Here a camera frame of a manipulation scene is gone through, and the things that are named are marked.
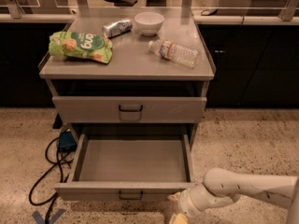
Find blue power box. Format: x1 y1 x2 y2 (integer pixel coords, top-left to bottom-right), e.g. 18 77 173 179
57 132 77 151

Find grey drawer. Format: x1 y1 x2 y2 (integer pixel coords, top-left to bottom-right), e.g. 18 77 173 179
55 134 195 202
52 96 206 123

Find clear plastic water bottle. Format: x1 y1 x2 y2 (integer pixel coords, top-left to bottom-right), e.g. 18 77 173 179
149 40 199 68

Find grey drawer cabinet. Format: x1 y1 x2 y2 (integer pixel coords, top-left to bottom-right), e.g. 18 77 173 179
40 7 215 136

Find black cable on counter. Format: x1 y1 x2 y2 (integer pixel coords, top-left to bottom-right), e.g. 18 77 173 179
200 8 219 17

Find white bowl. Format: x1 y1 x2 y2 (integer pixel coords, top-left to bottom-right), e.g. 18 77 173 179
135 12 164 36

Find green snack bag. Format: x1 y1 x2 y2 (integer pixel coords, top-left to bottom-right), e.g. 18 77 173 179
49 32 112 63

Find silver soda can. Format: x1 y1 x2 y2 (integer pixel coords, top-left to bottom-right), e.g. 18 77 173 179
102 18 133 38

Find black floor cables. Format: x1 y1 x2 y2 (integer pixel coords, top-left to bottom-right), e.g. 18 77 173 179
28 136 75 224

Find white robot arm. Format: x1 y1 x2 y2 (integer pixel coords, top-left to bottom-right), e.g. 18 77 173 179
169 168 299 224

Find black chair seat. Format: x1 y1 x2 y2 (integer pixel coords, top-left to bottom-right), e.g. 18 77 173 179
104 0 137 7

